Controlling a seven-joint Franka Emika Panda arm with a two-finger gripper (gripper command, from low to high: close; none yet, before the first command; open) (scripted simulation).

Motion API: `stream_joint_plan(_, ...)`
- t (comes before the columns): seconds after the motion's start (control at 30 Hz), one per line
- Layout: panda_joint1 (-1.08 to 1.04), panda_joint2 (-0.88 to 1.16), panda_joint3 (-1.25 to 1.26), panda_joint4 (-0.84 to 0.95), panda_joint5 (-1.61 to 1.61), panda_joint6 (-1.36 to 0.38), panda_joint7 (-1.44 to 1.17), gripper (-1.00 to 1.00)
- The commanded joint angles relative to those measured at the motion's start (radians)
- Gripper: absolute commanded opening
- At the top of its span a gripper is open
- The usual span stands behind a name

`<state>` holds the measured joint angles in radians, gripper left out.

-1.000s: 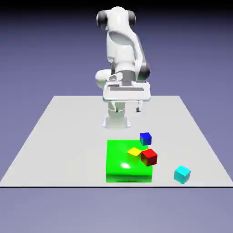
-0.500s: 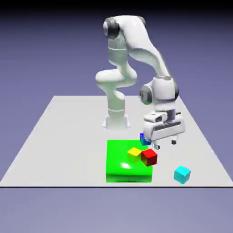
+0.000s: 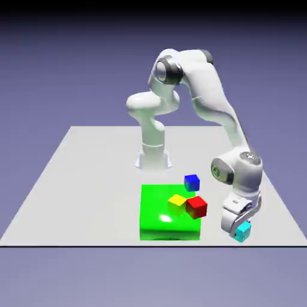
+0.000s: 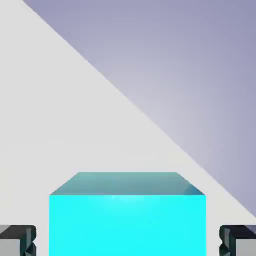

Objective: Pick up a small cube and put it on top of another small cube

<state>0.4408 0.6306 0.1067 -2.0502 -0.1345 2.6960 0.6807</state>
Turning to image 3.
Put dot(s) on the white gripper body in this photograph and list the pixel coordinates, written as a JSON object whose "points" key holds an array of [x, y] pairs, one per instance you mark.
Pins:
{"points": [[229, 217]]}

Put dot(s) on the small cyan cube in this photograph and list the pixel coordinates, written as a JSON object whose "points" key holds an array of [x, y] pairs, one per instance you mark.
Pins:
{"points": [[242, 231]]}

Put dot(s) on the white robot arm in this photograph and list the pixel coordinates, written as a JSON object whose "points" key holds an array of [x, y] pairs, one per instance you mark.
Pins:
{"points": [[206, 79]]}

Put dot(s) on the small red cube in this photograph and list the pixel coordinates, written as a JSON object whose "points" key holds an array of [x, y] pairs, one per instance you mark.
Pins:
{"points": [[196, 206]]}

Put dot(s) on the small blue cube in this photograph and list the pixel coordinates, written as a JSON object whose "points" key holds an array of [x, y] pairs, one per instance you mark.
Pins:
{"points": [[191, 182]]}

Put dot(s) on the small yellow cube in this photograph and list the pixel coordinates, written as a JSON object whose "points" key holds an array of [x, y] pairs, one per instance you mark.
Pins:
{"points": [[177, 199]]}

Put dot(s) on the large green box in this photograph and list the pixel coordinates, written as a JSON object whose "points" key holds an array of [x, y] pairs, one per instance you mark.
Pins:
{"points": [[163, 215]]}

